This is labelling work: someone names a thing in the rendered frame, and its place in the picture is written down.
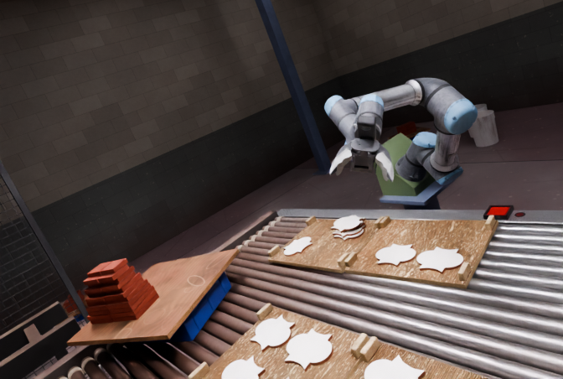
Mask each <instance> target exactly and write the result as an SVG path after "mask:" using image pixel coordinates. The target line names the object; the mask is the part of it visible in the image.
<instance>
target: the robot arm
mask: <svg viewBox="0 0 563 379"><path fill-rule="evenodd" d="M406 105H411V106H416V105H421V106H423V107H425V108H426V109H427V110H428V111H429V112H430V113H431V114H432V115H433V116H434V127H435V129H436V130H437V133H436V134H434V133H431V132H419V133H418V134H416V136H415V138H414V139H413V140H412V143H411V145H410V147H409V148H408V150H407V152H406V154H405V155H404V156H402V157H401V158H400V159H399V160H398V161H397V163H396V165H395V169H396V171H397V173H398V174H399V175H400V176H401V177H402V178H404V179H406V180H409V181H412V182H418V181H421V180H423V179H424V178H425V176H426V171H428V172H429V173H430V175H431V176H432V177H433V178H434V179H435V180H436V182H438V183H439V184H440V185H446V184H449V183H451V182H452V181H453V180H455V179H456V178H458V177H459V176H460V175H461V174H462V172H463V169H462V167H460V166H459V165H458V164H459V157H458V156H457V149H458V144H459V140H460V137H461V133H464V132H466V131H467V130H468V129H469V128H470V127H471V126H472V125H473V123H474V122H475V121H476V119H477V116H478V110H477V108H476V107H475V106H474V105H473V104H472V103H471V102H470V101H469V100H468V99H467V98H465V97H464V96H463V95H462V94H461V93H459V92H458V91H457V90H456V89H455V88H453V87H452V86H451V85H450V84H449V83H447V82H446V81H444V80H440V79H436V78H418V79H413V80H408V81H407V82H406V83H405V84H404V85H402V86H396V87H392V88H389V89H386V90H382V91H376V92H373V93H370V94H367V95H363V96H357V97H354V98H351V99H348V100H344V99H343V98H342V97H341V96H332V97H330V98H329V99H328V100H327V101H326V103H325V106H324V110H325V112H326V113H327V114H328V117H329V118H331V119H332V121H333V122H334V124H335V125H336V126H337V127H338V129H339V131H340V132H341V133H342V134H343V135H344V136H345V137H346V140H345V144H344V146H342V147H341V148H340V149H339V151H338V153H337V155H336V158H335V159H334V161H333V163H332V165H331V168H330V175H332V174H334V173H335V174H336V175H337V176H338V175H340V174H341V173H342V171H343V167H344V165H345V164H347V163H348V162H349V161H350V160H351V162H350V172H351V171H355V172H363V173H371V174H372V172H373V165H374V162H375V163H376V164H375V172H374V174H376V167H377V164H378V165H379V167H380V168H381V170H382V174H383V178H384V180H385V181H388V179H389V180H390V181H391V182H393V179H394V170H393V166H392V163H391V158H390V154H389V152H388V150H387V149H386V148H384V147H383V146H382V145H381V144H380V143H379V142H378V141H379V139H380V135H381V131H382V121H383V113H384V112H385V111H389V110H392V109H395V108H398V107H401V106H406ZM374 159H375V160H374Z"/></svg>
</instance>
